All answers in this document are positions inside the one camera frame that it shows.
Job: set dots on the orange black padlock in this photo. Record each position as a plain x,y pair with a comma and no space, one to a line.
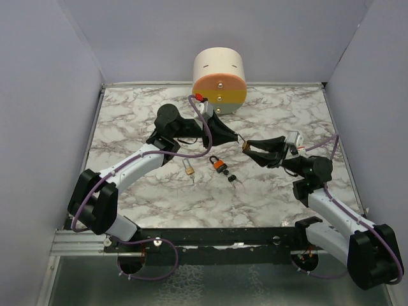
218,164

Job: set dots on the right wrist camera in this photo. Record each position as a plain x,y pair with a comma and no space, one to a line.
294,145

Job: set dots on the aluminium frame rail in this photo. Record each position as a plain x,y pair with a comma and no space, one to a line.
69,243

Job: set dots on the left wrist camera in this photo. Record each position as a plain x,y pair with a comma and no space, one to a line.
204,106

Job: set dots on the black keys of orange padlock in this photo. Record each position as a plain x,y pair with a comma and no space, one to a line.
231,178

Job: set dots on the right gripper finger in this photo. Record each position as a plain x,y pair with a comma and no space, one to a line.
265,158
273,144

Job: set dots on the round three-drawer storage box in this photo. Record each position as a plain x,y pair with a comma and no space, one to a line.
218,75

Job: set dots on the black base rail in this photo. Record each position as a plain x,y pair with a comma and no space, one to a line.
212,246

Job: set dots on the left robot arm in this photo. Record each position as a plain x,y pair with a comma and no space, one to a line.
94,201

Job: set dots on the brass padlock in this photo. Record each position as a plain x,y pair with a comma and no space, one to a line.
187,166
245,145

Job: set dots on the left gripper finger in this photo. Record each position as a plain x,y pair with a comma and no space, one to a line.
223,138
220,129

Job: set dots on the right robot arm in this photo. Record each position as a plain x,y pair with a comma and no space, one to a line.
369,251

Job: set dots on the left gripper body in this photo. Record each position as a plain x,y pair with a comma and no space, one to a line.
206,136

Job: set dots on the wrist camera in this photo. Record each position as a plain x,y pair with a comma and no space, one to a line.
204,106
294,145

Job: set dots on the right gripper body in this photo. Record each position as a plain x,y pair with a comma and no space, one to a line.
287,162

